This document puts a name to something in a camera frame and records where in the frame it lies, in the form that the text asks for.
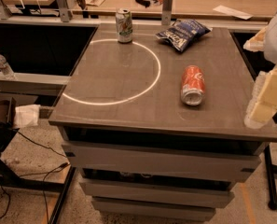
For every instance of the blue chip bag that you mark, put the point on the blue chip bag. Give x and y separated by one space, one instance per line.
183 33

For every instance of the white paper sheet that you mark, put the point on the white paper sheet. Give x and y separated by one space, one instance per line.
233 12

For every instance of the red coke can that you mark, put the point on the red coke can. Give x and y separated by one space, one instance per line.
192 86

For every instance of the paper card on desk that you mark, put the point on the paper card on desk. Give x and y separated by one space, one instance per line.
95 3

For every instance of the clear plastic water bottle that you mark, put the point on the clear plastic water bottle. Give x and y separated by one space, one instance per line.
6 69

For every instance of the black headband on desk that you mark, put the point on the black headband on desk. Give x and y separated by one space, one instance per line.
144 3

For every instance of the grey drawer cabinet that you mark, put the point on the grey drawer cabinet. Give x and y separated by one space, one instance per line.
139 148

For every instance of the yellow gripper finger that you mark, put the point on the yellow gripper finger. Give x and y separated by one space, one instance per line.
256 43
263 105

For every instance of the white crumpled cloth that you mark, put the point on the white crumpled cloth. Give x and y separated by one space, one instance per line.
26 115

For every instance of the green white soda can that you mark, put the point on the green white soda can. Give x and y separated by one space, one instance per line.
124 25

